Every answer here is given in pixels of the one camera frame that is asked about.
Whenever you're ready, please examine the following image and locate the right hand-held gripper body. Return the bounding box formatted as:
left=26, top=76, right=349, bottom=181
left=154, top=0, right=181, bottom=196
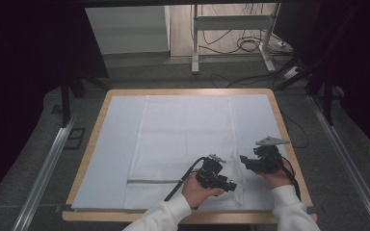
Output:
left=251, top=136, right=291, bottom=175

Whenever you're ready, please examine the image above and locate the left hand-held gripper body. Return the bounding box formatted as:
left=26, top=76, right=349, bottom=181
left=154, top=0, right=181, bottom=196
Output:
left=196, top=153, right=227, bottom=190

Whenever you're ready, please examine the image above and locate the white cloth towel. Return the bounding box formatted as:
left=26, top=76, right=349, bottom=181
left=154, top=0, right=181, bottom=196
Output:
left=122, top=94, right=247, bottom=211

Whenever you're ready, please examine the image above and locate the person's left hand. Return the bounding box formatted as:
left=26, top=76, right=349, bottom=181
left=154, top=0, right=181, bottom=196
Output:
left=180, top=170, right=226, bottom=210

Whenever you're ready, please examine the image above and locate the person's right hand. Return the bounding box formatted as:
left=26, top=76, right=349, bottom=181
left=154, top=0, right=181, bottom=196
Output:
left=255, top=158, right=296, bottom=191

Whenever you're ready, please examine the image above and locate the black metal stand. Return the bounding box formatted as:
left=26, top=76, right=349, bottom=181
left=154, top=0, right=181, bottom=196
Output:
left=59, top=72, right=112, bottom=129
left=274, top=47, right=346, bottom=127

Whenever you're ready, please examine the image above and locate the white power strip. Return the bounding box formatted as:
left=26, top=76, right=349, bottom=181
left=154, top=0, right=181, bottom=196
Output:
left=281, top=64, right=302, bottom=80

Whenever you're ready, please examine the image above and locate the white table mat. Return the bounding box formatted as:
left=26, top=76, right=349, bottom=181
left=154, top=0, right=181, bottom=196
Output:
left=70, top=93, right=288, bottom=212

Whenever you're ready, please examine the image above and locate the wooden table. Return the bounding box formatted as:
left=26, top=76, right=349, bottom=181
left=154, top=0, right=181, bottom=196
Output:
left=61, top=88, right=318, bottom=225

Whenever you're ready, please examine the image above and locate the dark curtain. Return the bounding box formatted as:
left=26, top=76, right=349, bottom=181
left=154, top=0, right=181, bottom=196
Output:
left=297, top=0, right=370, bottom=162
left=0, top=0, right=110, bottom=210

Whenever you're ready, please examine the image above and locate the white cabinet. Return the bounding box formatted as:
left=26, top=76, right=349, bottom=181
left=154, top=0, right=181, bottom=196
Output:
left=84, top=5, right=172, bottom=56

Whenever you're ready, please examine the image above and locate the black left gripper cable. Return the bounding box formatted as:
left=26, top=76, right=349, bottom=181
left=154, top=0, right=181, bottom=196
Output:
left=163, top=156, right=207, bottom=203

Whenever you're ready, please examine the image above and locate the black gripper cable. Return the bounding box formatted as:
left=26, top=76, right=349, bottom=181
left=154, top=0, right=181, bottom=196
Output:
left=163, top=156, right=207, bottom=203
left=279, top=156, right=303, bottom=202

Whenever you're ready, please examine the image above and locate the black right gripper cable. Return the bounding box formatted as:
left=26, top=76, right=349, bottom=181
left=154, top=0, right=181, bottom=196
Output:
left=279, top=156, right=303, bottom=202

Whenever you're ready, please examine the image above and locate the thin black floor cable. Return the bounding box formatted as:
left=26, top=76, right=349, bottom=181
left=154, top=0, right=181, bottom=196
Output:
left=280, top=110, right=310, bottom=150

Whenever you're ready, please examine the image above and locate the aluminium floor rail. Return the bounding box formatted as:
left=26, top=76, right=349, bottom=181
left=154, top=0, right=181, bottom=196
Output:
left=307, top=95, right=370, bottom=231
left=11, top=114, right=79, bottom=231

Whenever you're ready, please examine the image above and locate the bundle of black floor cables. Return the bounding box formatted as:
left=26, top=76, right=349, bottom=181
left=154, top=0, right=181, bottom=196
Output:
left=198, top=3, right=294, bottom=56

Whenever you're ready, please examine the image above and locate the white metal desk frame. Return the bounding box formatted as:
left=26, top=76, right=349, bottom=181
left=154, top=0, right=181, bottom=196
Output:
left=190, top=3, right=282, bottom=76

